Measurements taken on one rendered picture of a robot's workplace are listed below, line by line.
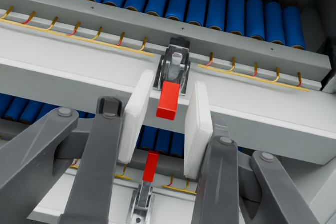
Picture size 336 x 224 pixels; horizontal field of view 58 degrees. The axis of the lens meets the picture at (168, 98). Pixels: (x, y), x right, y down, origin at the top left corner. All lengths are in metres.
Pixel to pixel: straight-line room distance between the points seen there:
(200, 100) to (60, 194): 0.27
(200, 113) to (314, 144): 0.16
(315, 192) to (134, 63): 0.21
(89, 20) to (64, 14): 0.02
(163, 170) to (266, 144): 0.15
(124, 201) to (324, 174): 0.23
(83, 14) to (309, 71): 0.21
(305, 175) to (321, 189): 0.03
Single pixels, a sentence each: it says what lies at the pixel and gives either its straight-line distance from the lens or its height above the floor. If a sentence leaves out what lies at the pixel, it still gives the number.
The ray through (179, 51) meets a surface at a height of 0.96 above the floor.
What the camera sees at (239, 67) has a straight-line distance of 0.29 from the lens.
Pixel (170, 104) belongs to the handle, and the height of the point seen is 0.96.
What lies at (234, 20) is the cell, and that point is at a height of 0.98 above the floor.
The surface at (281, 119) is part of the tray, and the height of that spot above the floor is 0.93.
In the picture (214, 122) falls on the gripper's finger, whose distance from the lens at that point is 0.17.
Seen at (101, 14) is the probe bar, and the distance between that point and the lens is 0.28.
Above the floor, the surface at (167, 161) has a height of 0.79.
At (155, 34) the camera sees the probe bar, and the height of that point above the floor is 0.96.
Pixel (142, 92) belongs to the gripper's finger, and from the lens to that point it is 0.16.
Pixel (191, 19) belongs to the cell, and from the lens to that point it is 0.30.
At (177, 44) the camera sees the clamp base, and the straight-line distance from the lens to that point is 0.26.
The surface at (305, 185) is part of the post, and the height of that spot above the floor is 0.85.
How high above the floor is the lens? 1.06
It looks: 33 degrees down
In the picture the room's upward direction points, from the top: 13 degrees clockwise
